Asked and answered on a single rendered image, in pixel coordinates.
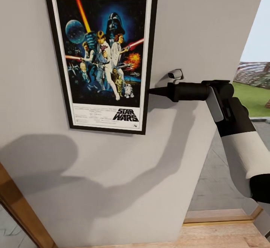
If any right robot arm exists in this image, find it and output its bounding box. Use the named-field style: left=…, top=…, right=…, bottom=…
left=147, top=69, right=270, bottom=216

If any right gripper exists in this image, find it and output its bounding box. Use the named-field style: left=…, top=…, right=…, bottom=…
left=147, top=82, right=197, bottom=102

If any poster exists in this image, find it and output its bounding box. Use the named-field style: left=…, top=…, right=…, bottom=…
left=46, top=0, right=158, bottom=135

